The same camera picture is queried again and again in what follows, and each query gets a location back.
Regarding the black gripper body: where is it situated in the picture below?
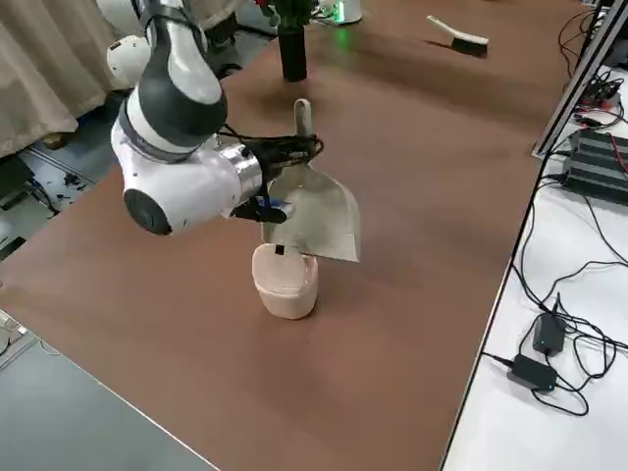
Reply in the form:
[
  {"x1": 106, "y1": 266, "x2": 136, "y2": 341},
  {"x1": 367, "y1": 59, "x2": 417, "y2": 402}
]
[{"x1": 257, "y1": 138, "x2": 291, "y2": 174}]

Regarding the grey plastic dustpan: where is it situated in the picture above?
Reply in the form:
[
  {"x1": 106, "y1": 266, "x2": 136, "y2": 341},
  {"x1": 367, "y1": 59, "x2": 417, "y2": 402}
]
[{"x1": 258, "y1": 97, "x2": 364, "y2": 265}]

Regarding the white handled black brush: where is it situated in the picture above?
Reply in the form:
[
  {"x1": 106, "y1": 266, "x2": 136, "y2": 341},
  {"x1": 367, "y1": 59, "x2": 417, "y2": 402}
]
[{"x1": 425, "y1": 14, "x2": 491, "y2": 60}]

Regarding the small beige lidded bin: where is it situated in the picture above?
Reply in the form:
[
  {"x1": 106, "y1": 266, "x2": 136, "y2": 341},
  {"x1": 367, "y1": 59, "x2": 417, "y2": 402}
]
[{"x1": 250, "y1": 243, "x2": 321, "y2": 322}]

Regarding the tall black vase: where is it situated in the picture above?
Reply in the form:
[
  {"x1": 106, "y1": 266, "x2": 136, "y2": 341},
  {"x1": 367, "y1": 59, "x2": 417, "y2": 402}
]
[{"x1": 277, "y1": 0, "x2": 310, "y2": 82}]

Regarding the black finned power supply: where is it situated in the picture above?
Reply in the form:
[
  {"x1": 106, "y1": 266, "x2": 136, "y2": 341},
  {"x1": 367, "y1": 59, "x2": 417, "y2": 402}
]
[{"x1": 558, "y1": 128, "x2": 628, "y2": 200}]

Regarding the black power adapter lit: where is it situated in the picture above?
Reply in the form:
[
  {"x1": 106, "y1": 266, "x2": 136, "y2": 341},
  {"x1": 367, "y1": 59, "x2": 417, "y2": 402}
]
[{"x1": 531, "y1": 311, "x2": 566, "y2": 355}]

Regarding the black power adapter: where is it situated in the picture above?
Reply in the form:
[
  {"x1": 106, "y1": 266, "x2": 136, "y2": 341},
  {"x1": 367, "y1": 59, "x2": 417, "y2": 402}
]
[{"x1": 506, "y1": 354, "x2": 559, "y2": 393}]

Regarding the white side desk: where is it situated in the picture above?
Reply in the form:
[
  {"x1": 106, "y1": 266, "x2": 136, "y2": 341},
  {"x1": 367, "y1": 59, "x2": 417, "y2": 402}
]
[{"x1": 441, "y1": 161, "x2": 628, "y2": 471}]

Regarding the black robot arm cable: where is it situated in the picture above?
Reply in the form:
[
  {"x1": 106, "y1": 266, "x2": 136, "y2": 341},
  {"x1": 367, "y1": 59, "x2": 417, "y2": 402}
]
[{"x1": 215, "y1": 122, "x2": 325, "y2": 164}]

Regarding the black desk cable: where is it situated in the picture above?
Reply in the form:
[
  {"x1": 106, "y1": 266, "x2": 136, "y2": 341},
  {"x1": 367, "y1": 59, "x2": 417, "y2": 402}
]
[{"x1": 517, "y1": 179, "x2": 628, "y2": 418}]

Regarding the aluminium frame post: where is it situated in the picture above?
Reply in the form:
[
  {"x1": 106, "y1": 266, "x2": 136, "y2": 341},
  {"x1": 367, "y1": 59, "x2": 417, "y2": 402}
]
[{"x1": 533, "y1": 0, "x2": 628, "y2": 159}]

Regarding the cable hub with leads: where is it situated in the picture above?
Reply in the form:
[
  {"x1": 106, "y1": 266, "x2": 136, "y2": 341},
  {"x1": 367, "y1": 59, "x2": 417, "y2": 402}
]
[{"x1": 573, "y1": 68, "x2": 628, "y2": 129}]

